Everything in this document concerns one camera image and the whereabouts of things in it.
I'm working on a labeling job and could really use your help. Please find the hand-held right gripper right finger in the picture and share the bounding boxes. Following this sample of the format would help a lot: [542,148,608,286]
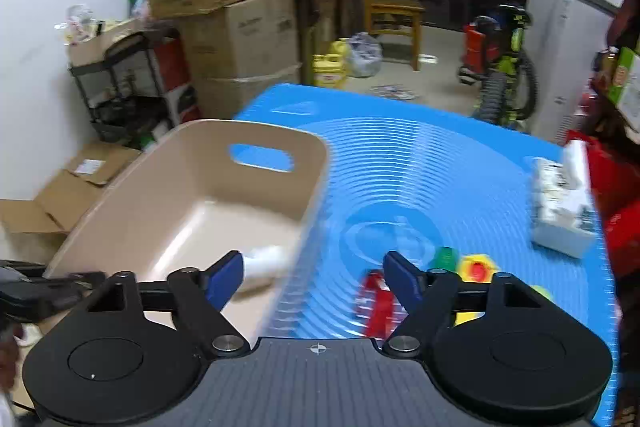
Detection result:
[381,251,553,355]

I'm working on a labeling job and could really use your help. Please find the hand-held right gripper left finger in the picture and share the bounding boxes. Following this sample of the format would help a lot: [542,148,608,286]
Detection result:
[87,251,252,355]

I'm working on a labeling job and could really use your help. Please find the red toy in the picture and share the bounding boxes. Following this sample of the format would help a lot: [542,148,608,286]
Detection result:
[357,271,407,338]

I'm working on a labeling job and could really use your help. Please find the white plastic bottle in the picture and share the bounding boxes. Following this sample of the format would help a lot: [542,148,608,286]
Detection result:
[240,244,287,282]

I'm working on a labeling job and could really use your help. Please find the green toy block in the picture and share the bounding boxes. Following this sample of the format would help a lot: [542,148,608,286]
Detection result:
[427,247,461,274]

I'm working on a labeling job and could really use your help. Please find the yellow toy block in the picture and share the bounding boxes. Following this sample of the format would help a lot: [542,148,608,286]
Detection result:
[454,253,502,327]

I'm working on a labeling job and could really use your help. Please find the beige plastic basket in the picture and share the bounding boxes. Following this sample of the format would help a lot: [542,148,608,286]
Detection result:
[44,119,331,343]

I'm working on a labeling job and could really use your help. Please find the open cardboard box with label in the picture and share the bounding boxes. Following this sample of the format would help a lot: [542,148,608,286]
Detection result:
[0,142,143,235]

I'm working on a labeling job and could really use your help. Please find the blue silicone mat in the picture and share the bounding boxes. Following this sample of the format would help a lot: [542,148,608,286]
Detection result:
[232,82,618,427]

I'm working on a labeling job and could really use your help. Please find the white tissue box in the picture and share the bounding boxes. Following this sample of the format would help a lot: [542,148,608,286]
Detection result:
[530,141,597,259]

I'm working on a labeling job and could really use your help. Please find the taped cardboard box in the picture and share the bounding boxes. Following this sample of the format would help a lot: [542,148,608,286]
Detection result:
[195,64,303,122]

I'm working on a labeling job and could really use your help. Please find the scattered paper on floor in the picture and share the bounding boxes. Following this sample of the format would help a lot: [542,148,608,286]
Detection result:
[371,83,417,101]

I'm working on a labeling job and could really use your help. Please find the red and black box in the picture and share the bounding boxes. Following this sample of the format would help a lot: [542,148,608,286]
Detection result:
[152,39,202,126]

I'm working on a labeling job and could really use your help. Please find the green and black bicycle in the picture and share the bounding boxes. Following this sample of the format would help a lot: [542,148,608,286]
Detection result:
[457,0,540,126]

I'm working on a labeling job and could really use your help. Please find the yellow plastic jug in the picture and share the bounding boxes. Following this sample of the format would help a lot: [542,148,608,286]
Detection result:
[312,39,351,90]

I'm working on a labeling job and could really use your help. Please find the clear plastic bag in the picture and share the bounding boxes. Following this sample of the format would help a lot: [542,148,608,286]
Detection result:
[347,33,384,79]

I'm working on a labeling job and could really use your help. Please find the red gift boxes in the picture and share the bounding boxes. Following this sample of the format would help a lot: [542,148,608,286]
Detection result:
[565,129,640,279]

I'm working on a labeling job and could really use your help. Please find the large closed cardboard box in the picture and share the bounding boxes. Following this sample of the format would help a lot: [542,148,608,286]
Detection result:
[177,0,302,80]

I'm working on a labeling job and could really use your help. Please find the small open cardboard box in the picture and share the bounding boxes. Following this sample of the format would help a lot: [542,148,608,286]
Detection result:
[67,19,147,68]

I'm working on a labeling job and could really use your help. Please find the wooden chair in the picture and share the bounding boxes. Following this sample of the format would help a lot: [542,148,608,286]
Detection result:
[352,0,426,72]

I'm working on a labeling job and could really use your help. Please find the white chest freezer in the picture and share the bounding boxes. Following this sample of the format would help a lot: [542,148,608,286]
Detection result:
[525,0,621,145]

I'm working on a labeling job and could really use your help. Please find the dark wooden cabinet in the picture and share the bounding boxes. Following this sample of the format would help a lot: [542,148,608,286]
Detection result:
[290,0,362,85]

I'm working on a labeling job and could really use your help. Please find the green and white box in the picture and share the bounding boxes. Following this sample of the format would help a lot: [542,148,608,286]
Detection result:
[606,47,640,118]

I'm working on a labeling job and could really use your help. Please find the black wire cart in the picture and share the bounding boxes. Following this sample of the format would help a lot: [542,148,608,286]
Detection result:
[69,32,201,148]

